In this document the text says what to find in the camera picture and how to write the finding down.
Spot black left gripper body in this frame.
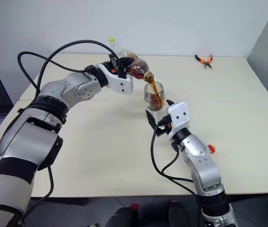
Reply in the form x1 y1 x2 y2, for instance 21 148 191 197
110 60 125 77

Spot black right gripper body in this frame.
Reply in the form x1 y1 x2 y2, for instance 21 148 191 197
156 114 173 137

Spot clear glass with cola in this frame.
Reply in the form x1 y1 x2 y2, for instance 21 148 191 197
143 81 167 122

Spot clear plastic cola bottle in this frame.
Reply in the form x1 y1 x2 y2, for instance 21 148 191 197
118 48 156 84

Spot clear tube with yellow-green cap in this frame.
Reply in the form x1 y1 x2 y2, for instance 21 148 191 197
107 36 116 55

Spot orange and black pliers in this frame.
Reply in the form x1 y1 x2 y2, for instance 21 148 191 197
194 54 214 70

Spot dark rounded shape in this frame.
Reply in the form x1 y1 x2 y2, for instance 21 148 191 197
167 201 196 227
105 205 139 227

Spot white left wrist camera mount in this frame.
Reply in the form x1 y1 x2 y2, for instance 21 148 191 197
95 62 135 96

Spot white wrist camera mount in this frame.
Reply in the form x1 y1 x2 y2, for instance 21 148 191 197
95 62 135 96
166 102 191 140

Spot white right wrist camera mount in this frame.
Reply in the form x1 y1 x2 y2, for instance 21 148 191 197
166 102 191 140

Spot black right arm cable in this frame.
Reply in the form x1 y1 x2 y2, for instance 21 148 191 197
150 124 204 213

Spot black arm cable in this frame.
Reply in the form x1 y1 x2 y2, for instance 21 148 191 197
150 124 204 213
17 39 122 222

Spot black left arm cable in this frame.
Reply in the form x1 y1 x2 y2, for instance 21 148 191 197
17 39 122 222

